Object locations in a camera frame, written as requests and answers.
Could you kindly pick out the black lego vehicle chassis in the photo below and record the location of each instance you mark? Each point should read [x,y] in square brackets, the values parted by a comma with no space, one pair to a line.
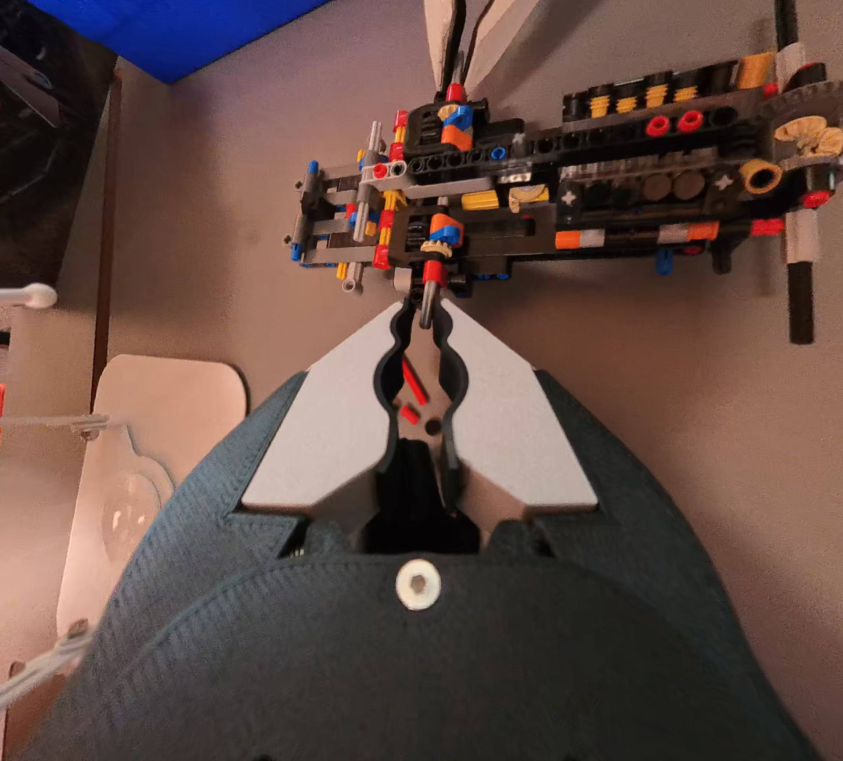
[593,148]

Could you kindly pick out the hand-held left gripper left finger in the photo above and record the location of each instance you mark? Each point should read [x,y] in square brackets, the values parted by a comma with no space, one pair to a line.
[316,445]

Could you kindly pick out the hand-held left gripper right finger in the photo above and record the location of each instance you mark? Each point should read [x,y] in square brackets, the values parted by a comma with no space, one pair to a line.
[520,445]

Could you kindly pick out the red lego long axle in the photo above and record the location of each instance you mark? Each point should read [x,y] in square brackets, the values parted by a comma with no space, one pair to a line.
[415,382]

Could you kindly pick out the black lego box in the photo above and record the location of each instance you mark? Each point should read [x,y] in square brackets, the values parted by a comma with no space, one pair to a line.
[46,194]

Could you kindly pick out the small red lego bush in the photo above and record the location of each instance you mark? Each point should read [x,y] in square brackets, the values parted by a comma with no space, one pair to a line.
[409,414]

